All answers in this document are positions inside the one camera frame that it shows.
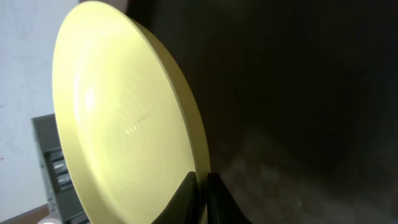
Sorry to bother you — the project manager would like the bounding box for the yellow plate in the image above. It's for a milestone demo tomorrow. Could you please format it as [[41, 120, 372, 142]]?
[[52, 1, 211, 223]]

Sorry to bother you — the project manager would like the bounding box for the grey dishwasher rack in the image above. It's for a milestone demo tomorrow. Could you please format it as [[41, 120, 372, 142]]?
[[31, 114, 90, 224]]

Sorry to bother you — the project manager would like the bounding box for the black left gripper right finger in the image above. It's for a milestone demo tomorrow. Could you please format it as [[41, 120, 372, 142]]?
[[206, 173, 251, 224]]

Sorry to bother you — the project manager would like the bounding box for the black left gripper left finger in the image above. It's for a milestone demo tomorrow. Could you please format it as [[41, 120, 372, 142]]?
[[152, 171, 199, 224]]

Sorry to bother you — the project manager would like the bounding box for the brown serving tray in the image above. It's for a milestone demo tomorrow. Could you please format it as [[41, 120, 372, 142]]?
[[127, 0, 397, 223]]

